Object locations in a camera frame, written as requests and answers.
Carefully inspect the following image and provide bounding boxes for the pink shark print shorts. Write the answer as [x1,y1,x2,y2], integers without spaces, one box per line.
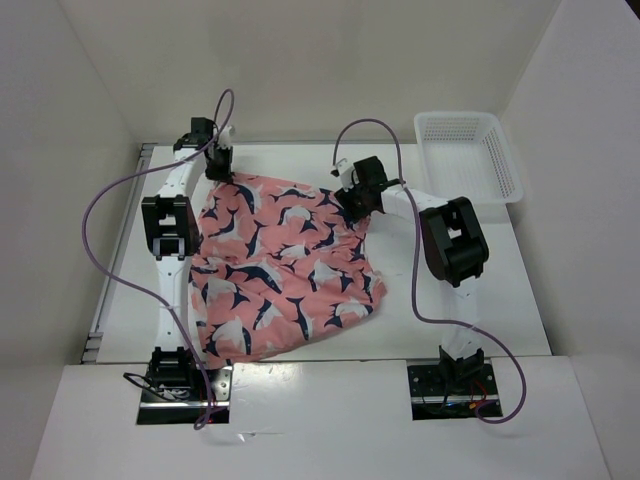
[189,173,387,369]

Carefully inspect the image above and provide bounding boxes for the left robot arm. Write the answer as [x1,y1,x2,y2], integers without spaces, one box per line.
[141,117,234,400]

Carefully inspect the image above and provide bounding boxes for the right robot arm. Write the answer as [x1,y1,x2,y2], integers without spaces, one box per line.
[331,156,489,397]

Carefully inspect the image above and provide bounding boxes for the white plastic basket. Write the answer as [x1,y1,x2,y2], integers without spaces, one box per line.
[414,111,524,205]

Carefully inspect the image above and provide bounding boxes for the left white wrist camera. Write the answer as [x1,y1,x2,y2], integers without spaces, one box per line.
[215,125,235,150]

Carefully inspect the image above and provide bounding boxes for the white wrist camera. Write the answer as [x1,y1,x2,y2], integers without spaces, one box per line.
[330,158,355,187]
[215,125,235,150]

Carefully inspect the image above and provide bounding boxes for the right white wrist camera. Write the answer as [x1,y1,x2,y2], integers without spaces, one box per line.
[330,158,355,187]

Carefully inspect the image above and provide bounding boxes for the aluminium table edge rail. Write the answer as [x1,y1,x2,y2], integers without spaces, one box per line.
[80,143,156,365]

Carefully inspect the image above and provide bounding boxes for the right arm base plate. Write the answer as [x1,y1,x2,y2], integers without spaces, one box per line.
[407,360,503,421]

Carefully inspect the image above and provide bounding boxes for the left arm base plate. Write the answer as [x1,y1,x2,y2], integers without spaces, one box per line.
[126,366,233,426]

